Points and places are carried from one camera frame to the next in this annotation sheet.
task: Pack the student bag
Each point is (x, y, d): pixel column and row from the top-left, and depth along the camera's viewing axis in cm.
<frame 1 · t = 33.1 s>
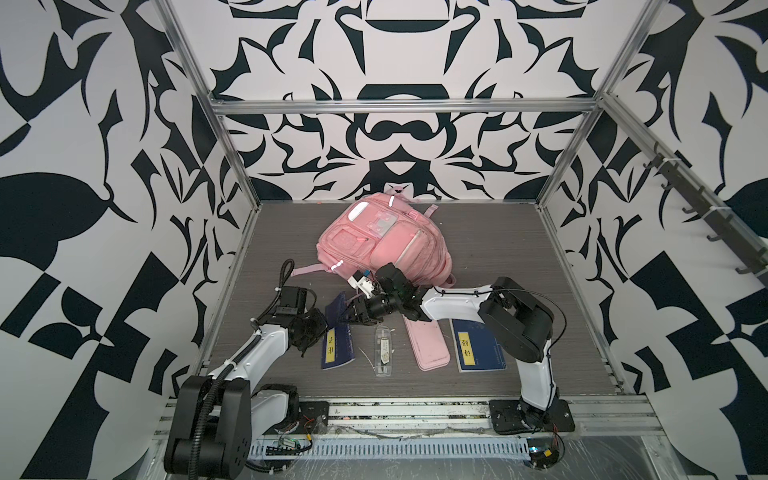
left hand: (328, 323, 88), fingers closed
right hand: (341, 323, 80), fingers open
pink student backpack: (377, 232, 109), point 4 cm above the table
left blue notebook: (337, 347, 84), point 3 cm above the table
pink pencil case: (428, 343, 85), point 3 cm above the table
clear plastic packet: (382, 351, 85), point 2 cm above the table

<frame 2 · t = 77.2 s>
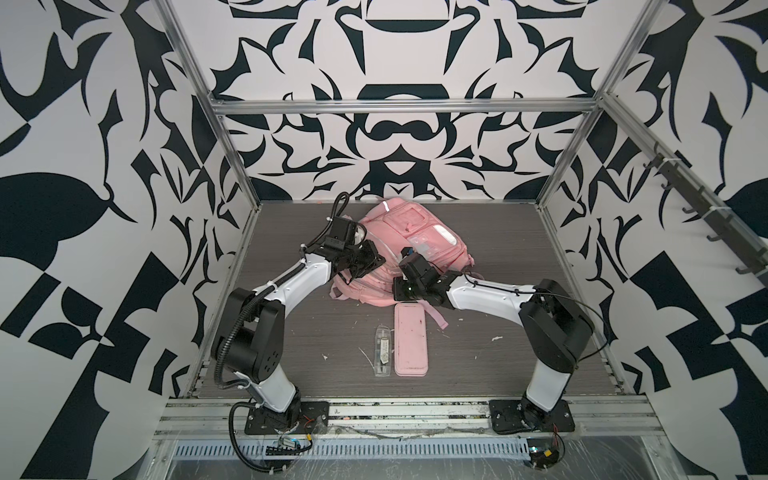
left hand: (389, 253, 87), fingers closed
right hand: (393, 285, 90), fingers closed
pink student backpack: (394, 225, 106), point 8 cm above the table
pink pencil case: (410, 343, 85), point 3 cm above the table
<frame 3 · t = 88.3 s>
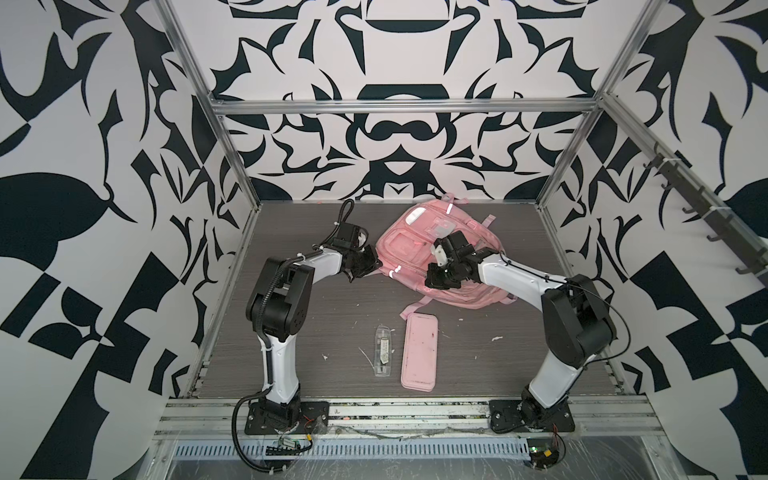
left hand: (385, 257, 98), fingers closed
right hand: (425, 279, 91), fingers closed
pink student backpack: (405, 249, 104), point 4 cm above the table
pink pencil case: (419, 359, 83), point 2 cm above the table
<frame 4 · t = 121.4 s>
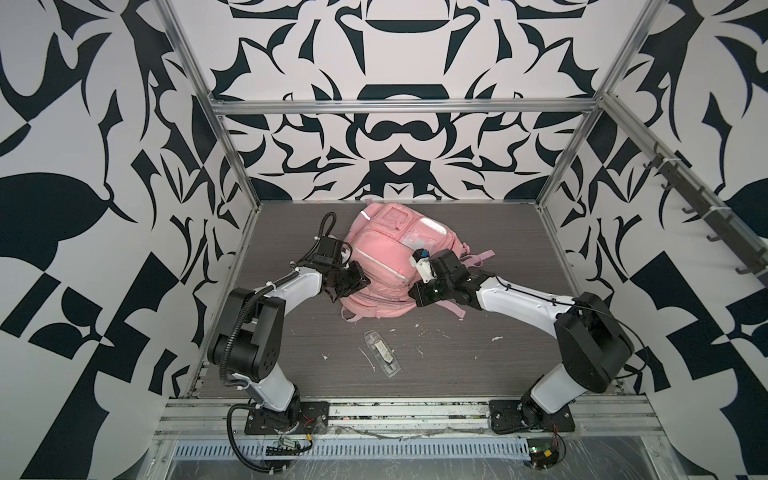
left hand: (373, 276, 91), fingers closed
right hand: (409, 290, 87), fingers closed
pink student backpack: (383, 237, 101), point 9 cm above the table
clear plastic packet: (384, 356, 85), on the table
